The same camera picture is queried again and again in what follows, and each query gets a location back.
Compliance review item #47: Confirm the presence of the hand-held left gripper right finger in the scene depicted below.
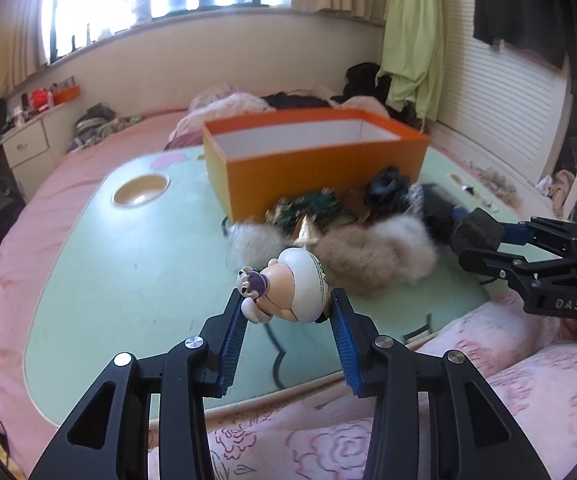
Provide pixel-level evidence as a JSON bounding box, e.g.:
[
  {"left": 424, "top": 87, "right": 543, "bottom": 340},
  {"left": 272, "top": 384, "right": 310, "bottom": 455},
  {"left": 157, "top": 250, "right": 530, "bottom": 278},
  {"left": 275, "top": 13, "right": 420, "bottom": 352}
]
[{"left": 329, "top": 287, "right": 552, "bottom": 480}]

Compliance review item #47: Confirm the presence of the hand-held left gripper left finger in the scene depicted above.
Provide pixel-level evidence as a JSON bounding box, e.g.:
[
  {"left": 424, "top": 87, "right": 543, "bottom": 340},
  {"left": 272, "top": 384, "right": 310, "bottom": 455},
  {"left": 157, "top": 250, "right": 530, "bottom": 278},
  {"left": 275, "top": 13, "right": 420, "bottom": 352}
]
[{"left": 28, "top": 287, "right": 249, "bottom": 480}]

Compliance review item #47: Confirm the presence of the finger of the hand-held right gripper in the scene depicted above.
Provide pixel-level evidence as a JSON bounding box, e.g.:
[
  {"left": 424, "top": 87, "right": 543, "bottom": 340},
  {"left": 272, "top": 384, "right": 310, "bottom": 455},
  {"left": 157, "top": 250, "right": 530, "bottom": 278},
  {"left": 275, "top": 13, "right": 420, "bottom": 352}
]
[
  {"left": 451, "top": 207, "right": 535, "bottom": 254},
  {"left": 460, "top": 250, "right": 525, "bottom": 282}
]

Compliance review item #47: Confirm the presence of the white bald figurine toy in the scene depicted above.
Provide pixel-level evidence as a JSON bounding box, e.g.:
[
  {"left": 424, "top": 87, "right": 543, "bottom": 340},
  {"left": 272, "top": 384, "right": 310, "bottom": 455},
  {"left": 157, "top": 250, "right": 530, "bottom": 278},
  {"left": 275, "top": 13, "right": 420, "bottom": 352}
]
[{"left": 238, "top": 247, "right": 332, "bottom": 324}]

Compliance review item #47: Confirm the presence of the beige fur pompom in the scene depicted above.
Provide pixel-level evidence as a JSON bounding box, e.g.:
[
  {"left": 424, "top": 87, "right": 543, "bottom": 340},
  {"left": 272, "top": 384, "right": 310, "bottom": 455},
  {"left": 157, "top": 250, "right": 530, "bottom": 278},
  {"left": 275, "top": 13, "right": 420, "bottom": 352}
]
[{"left": 313, "top": 215, "right": 439, "bottom": 297}]

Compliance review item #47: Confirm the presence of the grey fur pompom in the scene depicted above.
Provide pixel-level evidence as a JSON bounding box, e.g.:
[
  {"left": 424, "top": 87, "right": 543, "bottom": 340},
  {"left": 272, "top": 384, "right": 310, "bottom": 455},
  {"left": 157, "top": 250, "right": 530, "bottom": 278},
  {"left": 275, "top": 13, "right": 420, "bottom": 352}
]
[{"left": 226, "top": 220, "right": 284, "bottom": 272}]

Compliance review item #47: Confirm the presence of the green patterned packet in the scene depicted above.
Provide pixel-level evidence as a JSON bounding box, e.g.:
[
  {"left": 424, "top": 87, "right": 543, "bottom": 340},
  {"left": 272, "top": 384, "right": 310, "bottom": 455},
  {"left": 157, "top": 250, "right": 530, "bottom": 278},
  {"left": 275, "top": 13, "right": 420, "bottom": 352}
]
[{"left": 268, "top": 190, "right": 342, "bottom": 234}]

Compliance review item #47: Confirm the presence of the orange cardboard box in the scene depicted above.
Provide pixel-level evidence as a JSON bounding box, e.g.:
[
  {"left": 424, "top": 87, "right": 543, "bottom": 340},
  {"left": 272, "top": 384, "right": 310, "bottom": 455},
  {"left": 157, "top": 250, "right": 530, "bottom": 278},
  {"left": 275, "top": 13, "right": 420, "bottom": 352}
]
[{"left": 202, "top": 107, "right": 430, "bottom": 223}]

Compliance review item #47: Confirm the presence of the green cartoon-printed desktop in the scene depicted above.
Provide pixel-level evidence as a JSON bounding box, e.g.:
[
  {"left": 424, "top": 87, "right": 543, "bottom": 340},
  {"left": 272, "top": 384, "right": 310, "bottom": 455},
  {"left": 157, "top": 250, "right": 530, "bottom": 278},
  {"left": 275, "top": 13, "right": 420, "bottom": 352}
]
[{"left": 23, "top": 147, "right": 514, "bottom": 423}]

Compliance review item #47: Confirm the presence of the grey fluffy tuft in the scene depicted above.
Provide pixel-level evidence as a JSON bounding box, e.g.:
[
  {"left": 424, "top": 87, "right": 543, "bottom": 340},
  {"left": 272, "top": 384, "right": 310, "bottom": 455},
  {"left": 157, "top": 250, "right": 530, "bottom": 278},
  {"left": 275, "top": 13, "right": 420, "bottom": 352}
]
[{"left": 481, "top": 167, "right": 519, "bottom": 206}]

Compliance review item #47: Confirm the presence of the pale pink crumpled cloth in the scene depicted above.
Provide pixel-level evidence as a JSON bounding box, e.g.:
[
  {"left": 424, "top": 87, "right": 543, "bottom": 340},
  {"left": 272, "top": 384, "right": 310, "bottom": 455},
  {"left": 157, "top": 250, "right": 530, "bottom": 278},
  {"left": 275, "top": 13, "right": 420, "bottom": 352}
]
[{"left": 536, "top": 169, "right": 577, "bottom": 221}]

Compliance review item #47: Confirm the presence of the pink floral blanket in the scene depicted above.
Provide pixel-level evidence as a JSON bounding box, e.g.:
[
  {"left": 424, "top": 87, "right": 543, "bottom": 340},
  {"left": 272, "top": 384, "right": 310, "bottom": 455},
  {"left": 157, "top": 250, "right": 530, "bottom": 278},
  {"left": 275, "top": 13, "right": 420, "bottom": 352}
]
[{"left": 148, "top": 285, "right": 577, "bottom": 480}]

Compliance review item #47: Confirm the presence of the black clothing pile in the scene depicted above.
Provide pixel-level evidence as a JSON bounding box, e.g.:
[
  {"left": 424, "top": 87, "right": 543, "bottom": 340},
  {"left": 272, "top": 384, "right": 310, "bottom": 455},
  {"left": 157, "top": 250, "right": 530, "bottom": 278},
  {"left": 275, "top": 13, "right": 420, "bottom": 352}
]
[{"left": 343, "top": 62, "right": 394, "bottom": 106}]

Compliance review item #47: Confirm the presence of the maroon cloth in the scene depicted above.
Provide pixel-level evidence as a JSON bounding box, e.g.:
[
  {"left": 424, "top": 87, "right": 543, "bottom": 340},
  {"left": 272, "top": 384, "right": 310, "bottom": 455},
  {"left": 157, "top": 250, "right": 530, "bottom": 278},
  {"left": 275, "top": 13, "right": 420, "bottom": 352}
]
[{"left": 163, "top": 132, "right": 204, "bottom": 152}]

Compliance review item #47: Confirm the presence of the light green curtain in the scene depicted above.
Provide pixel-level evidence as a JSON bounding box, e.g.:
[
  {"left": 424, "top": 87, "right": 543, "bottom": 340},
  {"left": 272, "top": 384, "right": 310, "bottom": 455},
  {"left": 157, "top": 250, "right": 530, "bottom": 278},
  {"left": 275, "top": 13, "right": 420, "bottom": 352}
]
[{"left": 376, "top": 0, "right": 445, "bottom": 122}]

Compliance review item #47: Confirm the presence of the flat black garment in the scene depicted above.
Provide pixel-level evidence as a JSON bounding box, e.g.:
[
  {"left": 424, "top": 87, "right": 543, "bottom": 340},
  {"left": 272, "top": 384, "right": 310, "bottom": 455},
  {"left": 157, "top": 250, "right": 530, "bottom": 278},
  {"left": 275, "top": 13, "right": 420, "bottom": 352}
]
[{"left": 261, "top": 91, "right": 330, "bottom": 110}]

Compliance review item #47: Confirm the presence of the pale pink quilt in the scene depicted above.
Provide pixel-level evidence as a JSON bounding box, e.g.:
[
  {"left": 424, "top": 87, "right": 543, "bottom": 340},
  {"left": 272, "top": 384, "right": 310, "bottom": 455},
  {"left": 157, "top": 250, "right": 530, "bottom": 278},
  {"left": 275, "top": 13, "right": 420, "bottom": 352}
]
[{"left": 188, "top": 84, "right": 276, "bottom": 115}]

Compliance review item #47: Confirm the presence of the grey-green clothes pile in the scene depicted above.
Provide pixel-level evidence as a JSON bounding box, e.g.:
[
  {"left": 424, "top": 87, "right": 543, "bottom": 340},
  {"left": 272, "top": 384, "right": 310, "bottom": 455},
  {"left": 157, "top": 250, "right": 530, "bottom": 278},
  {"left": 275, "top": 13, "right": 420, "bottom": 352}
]
[{"left": 68, "top": 103, "right": 144, "bottom": 152}]

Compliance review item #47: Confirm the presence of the white drawer cabinet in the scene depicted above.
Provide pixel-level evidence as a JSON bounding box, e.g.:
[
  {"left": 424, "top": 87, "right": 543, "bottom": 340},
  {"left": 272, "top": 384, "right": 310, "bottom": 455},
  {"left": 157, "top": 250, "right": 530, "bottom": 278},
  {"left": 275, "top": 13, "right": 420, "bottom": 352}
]
[{"left": 2, "top": 115, "right": 69, "bottom": 196}]

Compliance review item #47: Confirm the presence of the small orange sill box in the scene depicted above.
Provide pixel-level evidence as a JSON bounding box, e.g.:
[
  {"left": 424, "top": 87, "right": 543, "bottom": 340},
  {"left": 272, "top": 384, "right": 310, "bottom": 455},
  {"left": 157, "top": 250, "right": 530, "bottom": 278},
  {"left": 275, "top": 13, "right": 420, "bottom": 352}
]
[{"left": 52, "top": 85, "right": 80, "bottom": 107}]

